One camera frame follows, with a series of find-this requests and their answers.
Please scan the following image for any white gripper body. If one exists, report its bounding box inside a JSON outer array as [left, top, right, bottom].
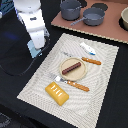
[[25, 19, 51, 51]]

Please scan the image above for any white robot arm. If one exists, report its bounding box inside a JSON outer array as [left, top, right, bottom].
[[13, 0, 47, 49]]

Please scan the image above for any light blue carton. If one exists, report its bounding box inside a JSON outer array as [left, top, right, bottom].
[[27, 40, 42, 58]]

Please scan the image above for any grey cooking pot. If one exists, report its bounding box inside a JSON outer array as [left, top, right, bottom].
[[60, 0, 81, 21]]

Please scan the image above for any grey frying pan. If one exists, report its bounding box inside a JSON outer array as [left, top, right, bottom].
[[71, 7, 105, 26]]

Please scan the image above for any tan round plate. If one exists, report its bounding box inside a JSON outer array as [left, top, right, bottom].
[[59, 57, 87, 81]]

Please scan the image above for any brown sausage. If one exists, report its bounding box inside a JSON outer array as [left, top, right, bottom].
[[62, 62, 81, 75]]

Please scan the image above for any beige woven placemat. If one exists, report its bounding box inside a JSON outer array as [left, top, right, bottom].
[[17, 33, 118, 128]]

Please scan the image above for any yellow bread loaf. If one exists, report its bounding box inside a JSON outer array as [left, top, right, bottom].
[[45, 82, 69, 106]]

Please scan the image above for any beige bowl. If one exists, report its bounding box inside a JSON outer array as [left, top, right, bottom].
[[121, 7, 128, 30]]

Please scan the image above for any orange handled fork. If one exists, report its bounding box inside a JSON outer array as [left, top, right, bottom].
[[48, 73, 89, 92]]

